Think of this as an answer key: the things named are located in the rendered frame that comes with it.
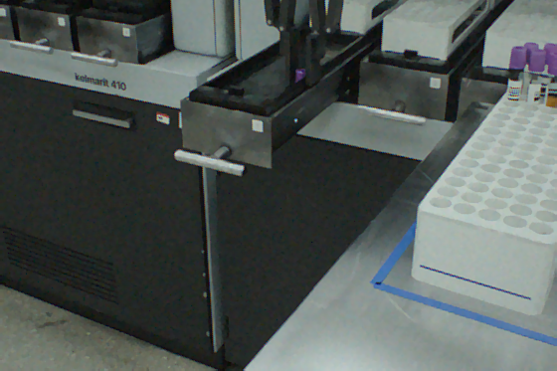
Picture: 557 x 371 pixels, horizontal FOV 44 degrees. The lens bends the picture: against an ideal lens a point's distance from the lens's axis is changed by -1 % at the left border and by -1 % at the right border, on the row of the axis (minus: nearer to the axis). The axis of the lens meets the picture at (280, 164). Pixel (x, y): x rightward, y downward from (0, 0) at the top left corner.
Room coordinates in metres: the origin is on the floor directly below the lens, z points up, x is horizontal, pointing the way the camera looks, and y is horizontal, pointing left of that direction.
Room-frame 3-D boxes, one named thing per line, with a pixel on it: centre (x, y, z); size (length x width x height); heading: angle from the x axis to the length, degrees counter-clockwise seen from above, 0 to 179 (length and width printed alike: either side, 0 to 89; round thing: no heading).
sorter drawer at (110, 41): (1.51, 0.16, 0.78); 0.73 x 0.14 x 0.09; 152
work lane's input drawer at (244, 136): (1.10, -0.08, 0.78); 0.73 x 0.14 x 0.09; 152
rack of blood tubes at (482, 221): (0.55, -0.22, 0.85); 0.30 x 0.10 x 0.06; 150
